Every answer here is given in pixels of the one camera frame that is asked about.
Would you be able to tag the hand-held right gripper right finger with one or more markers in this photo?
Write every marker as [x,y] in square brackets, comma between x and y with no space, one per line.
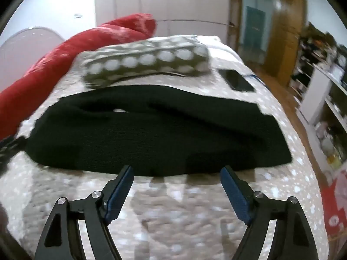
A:
[235,195]

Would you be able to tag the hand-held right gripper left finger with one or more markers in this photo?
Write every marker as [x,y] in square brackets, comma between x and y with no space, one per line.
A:
[119,195]

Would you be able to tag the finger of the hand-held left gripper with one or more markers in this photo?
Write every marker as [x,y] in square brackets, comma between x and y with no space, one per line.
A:
[10,147]

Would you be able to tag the black pants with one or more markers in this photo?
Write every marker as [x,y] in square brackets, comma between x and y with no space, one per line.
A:
[162,135]

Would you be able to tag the beige dotted bed blanket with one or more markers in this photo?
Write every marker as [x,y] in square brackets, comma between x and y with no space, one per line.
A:
[176,208]

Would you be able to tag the red duvet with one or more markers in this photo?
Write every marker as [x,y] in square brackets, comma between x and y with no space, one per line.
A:
[54,59]

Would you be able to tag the red printed bag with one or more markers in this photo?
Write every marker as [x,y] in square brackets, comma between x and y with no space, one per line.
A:
[334,203]

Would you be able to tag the white rounded headboard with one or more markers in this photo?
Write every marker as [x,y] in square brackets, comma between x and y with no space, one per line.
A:
[21,48]

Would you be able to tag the black smartphone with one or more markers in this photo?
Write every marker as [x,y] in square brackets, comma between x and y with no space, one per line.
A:
[235,80]

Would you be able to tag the white cabinet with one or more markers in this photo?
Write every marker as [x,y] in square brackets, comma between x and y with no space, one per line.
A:
[317,97]

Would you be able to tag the grey polka dot pillow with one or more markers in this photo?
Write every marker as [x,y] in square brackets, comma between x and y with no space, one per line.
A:
[146,59]

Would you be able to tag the cluttered shelf unit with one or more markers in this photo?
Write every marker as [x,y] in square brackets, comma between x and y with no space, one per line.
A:
[333,59]

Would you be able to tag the white wardrobe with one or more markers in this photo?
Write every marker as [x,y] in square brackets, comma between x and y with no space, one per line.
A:
[162,0]

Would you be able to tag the wooden door frame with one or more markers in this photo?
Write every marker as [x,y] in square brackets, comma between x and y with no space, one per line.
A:
[284,32]

